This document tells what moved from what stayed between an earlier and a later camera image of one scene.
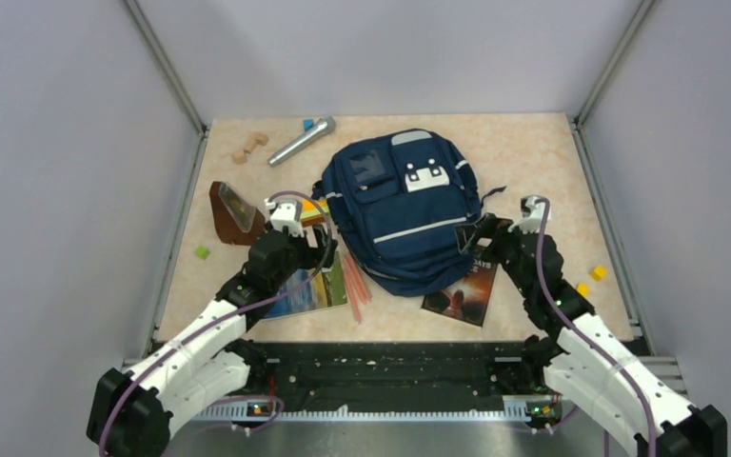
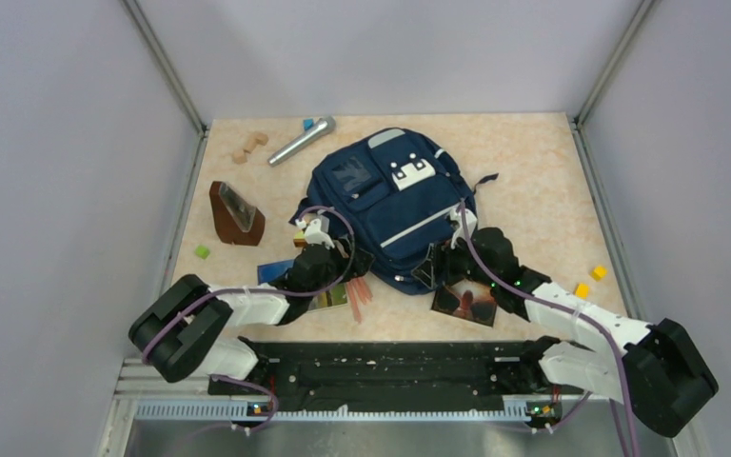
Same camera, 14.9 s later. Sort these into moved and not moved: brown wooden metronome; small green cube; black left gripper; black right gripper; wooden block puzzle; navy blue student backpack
Moved: black left gripper; black right gripper
Not moved: brown wooden metronome; small green cube; navy blue student backpack; wooden block puzzle
